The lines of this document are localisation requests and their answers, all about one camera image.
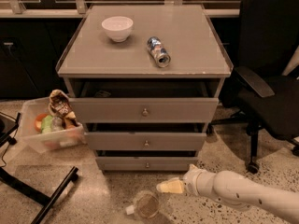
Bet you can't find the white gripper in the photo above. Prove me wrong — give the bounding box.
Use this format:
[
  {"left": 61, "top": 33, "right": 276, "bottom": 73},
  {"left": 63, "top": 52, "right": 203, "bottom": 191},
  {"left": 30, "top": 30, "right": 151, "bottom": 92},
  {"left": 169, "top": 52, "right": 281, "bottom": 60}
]
[{"left": 156, "top": 164, "right": 206, "bottom": 196}]

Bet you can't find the grey bottom drawer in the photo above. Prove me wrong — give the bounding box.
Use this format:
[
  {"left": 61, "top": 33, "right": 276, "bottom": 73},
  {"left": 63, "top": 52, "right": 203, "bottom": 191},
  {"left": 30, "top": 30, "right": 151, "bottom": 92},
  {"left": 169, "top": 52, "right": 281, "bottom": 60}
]
[{"left": 95, "top": 152, "right": 198, "bottom": 172}]

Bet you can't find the grey drawer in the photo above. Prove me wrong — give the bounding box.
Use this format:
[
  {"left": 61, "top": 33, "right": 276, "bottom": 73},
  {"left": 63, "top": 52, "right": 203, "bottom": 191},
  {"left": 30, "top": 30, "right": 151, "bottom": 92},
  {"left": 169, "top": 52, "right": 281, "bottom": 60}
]
[
  {"left": 70, "top": 80, "right": 218, "bottom": 123},
  {"left": 95, "top": 152, "right": 198, "bottom": 172},
  {"left": 86, "top": 123, "right": 206, "bottom": 151}
]

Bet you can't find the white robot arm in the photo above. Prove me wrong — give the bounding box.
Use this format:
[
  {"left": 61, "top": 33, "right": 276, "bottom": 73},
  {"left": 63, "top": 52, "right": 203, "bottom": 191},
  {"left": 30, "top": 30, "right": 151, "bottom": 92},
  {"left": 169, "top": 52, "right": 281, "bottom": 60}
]
[{"left": 156, "top": 164, "right": 299, "bottom": 224}]

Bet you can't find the grey middle drawer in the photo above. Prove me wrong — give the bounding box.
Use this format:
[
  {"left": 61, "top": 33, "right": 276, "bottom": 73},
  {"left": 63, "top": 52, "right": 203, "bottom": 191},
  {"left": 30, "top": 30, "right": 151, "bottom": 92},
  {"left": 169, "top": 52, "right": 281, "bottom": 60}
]
[{"left": 86, "top": 123, "right": 206, "bottom": 151}]

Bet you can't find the grey drawer cabinet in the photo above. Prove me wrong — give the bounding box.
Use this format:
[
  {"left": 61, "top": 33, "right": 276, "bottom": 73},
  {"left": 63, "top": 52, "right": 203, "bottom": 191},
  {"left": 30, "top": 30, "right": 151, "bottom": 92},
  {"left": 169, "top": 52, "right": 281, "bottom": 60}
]
[{"left": 58, "top": 5, "right": 232, "bottom": 159}]

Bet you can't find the grey top drawer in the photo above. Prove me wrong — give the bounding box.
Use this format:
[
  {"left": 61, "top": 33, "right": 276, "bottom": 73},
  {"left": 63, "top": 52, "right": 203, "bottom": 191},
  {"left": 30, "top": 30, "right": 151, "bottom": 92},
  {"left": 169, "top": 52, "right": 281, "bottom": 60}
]
[{"left": 70, "top": 80, "right": 218, "bottom": 123}]

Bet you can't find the small dark item in drawer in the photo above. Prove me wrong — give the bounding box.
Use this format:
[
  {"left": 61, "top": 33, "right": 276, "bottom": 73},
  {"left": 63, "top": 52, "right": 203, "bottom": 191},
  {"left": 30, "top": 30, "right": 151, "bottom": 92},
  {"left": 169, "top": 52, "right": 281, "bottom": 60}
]
[{"left": 94, "top": 91, "right": 111, "bottom": 98}]

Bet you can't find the black office chair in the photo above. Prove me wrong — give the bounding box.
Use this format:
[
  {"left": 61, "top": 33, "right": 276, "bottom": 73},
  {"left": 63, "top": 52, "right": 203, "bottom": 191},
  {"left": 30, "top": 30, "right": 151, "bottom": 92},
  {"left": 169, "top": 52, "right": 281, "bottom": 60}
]
[{"left": 212, "top": 0, "right": 299, "bottom": 174}]

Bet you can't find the black metal stand base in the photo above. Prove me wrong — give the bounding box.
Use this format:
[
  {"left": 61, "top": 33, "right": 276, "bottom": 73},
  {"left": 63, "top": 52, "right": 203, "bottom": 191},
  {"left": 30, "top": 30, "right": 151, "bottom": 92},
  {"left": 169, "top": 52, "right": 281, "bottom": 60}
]
[{"left": 0, "top": 111, "right": 79, "bottom": 224}]

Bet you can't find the blue silver soda can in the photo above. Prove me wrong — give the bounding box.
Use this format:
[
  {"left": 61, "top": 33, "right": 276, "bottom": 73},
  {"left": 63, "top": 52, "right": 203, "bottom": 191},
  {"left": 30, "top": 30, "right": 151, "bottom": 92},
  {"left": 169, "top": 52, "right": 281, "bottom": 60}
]
[{"left": 147, "top": 36, "right": 171, "bottom": 68}]

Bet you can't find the brown chip bag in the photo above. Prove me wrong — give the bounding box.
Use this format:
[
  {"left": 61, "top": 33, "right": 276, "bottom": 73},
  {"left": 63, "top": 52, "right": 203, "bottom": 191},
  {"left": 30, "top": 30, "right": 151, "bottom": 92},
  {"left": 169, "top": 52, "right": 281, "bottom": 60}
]
[{"left": 49, "top": 90, "right": 76, "bottom": 120}]

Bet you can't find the green apple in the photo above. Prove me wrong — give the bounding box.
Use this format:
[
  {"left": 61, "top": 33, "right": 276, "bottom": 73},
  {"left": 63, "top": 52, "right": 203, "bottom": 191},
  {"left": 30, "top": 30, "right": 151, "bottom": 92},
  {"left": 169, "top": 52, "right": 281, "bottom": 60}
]
[{"left": 41, "top": 115, "right": 52, "bottom": 133}]

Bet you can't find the clear plastic bin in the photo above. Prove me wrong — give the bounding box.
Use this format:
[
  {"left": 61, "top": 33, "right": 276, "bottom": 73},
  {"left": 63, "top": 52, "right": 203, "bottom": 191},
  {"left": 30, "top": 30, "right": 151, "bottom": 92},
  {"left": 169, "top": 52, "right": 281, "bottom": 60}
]
[{"left": 19, "top": 97, "right": 85, "bottom": 153}]

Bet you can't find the orange fruit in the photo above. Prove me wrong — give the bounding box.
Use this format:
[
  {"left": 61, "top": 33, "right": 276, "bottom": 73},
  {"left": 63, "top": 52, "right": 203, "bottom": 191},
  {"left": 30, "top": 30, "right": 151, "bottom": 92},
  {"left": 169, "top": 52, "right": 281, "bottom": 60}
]
[{"left": 35, "top": 113, "right": 48, "bottom": 133}]

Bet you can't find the white ceramic bowl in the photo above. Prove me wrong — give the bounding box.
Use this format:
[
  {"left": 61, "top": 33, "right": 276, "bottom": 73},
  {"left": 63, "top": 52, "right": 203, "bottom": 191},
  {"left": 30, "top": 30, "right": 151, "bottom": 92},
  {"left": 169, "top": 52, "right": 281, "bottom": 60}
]
[{"left": 102, "top": 16, "right": 134, "bottom": 42}]

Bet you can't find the black cable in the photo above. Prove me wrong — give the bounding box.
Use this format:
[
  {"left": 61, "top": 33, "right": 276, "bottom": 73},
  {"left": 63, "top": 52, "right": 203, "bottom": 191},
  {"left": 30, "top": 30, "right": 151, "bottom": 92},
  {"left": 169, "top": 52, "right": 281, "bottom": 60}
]
[{"left": 0, "top": 110, "right": 20, "bottom": 168}]

